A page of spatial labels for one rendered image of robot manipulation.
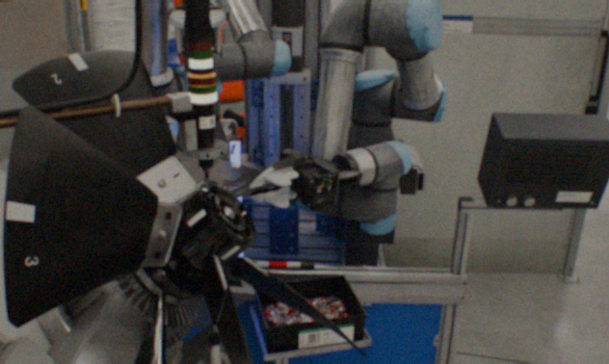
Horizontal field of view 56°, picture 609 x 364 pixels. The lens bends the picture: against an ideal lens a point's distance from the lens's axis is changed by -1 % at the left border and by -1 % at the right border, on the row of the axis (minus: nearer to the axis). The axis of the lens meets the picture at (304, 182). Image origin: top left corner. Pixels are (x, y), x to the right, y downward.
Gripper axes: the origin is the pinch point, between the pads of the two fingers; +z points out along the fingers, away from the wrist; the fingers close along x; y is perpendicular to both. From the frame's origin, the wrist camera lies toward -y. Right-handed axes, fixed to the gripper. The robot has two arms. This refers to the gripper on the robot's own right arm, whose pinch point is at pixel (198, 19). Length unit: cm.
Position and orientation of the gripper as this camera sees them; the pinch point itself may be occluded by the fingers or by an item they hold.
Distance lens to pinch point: 88.9
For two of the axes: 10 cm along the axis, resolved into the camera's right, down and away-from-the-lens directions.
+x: -9.9, 0.5, -1.5
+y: -0.1, 9.3, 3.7
